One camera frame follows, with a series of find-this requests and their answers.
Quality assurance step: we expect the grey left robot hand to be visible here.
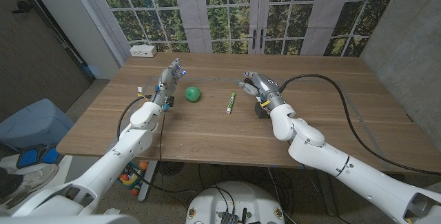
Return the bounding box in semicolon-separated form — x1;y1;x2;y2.
151;57;187;108

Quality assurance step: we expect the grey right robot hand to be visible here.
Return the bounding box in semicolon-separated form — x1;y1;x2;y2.
236;71;287;112

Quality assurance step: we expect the dark grey block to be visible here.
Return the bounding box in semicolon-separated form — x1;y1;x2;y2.
254;101;271;120

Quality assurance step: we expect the green ball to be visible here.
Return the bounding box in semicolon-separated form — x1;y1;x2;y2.
184;85;202;103

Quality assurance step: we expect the white power strip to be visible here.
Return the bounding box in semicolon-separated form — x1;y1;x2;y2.
130;44;158;59

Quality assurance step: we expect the black round fan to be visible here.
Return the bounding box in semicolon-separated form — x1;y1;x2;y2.
156;161;185;177

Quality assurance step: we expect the printed window backdrop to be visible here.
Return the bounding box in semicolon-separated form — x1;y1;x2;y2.
74;0;404;58

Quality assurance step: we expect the white table leg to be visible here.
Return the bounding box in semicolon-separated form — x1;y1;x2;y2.
137;160;159;203

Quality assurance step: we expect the basket of colourful toys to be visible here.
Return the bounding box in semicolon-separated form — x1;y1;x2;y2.
116;161;149;197

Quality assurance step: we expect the white robot torso base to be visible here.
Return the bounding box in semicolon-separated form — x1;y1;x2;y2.
185;181;287;224

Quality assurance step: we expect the blue plastic bin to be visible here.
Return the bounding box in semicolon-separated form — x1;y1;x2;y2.
0;98;75;153

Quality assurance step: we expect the blue black foot pedal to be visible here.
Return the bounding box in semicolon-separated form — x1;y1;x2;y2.
16;143;60;170

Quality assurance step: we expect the grey sneaker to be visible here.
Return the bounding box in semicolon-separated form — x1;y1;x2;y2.
0;163;60;207

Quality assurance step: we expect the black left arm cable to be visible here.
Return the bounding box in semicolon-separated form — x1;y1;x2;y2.
116;94;199;197

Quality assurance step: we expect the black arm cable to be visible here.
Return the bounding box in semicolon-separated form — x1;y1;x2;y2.
278;73;441;177
116;94;199;197

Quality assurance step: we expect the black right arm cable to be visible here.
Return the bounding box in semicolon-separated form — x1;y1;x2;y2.
278;73;441;177

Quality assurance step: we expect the black door handle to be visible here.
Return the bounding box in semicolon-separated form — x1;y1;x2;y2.
11;0;34;14

